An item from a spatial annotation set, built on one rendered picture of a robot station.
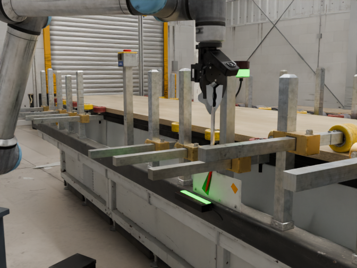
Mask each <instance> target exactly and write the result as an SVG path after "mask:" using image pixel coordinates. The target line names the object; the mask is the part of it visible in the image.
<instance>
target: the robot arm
mask: <svg viewBox="0 0 357 268"><path fill-rule="evenodd" d="M87 15H153V16H154V18H155V19H156V20H157V21H160V22H169V21H189V20H195V41H196V42H199V43H198V45H195V49H198V63H196V64H191V81H194V82H199V85H200V89H201V93H200V94H199V95H198V101H199V102H201V103H203V104H204V105H205V107H206V109H207V111H208V113H209V114H211V106H212V105H213V106H215V111H216V110H217V109H218V107H219V105H220V103H221V100H222V98H223V96H224V93H225V90H226V85H227V81H226V77H231V76H236V75H237V74H238V71H239V69H240V68H239V67H238V66H237V65H236V64H235V63H234V62H233V61H232V60H230V59H229V58H228V57H227V56H226V55H225V54H224V53H223V52H222V51H221V50H220V49H217V48H222V42H225V41H226V27H225V24H226V0H0V21H2V22H5V23H7V31H6V35H5V40H4V45H3V49H2V53H1V58H0V175H2V174H7V173H9V172H11V171H13V170H15V169H16V168H17V167H18V166H19V164H20V161H21V159H22V150H21V147H20V146H19V145H18V144H19V143H18V140H17V138H16V136H15V135H14V132H15V128H16V124H17V121H18V117H19V113H20V109H21V105H22V101H23V97H24V93H25V90H26V86H27V82H28V77H29V74H30V70H31V66H32V61H33V57H34V55H35V51H36V47H37V42H38V38H39V36H40V34H41V30H42V29H43V28H46V27H47V26H48V25H49V24H50V22H51V19H52V16H87ZM192 69H194V78H193V77H192ZM212 82H215V84H213V86H210V85H209V84H212Z"/></svg>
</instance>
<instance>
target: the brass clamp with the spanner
mask: <svg viewBox="0 0 357 268"><path fill-rule="evenodd" d="M226 170H229V171H233V172H236V173H244V172H250V171H251V156H248V157H241V158H234V159H232V164H231V168H230V169H226Z"/></svg>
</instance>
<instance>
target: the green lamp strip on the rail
mask: <svg viewBox="0 0 357 268"><path fill-rule="evenodd" d="M181 192H183V193H185V194H187V195H189V196H191V197H193V198H195V199H197V200H199V201H201V202H204V203H206V204H209V203H211V202H209V201H207V200H204V199H202V198H200V197H198V196H196V195H194V194H192V193H189V192H187V191H185V190H184V191H181Z"/></svg>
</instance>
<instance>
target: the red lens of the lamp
mask: <svg viewBox="0 0 357 268"><path fill-rule="evenodd" d="M235 63H236V65H237V66H238V67H239V68H240V69H249V68H250V62H248V61H235Z"/></svg>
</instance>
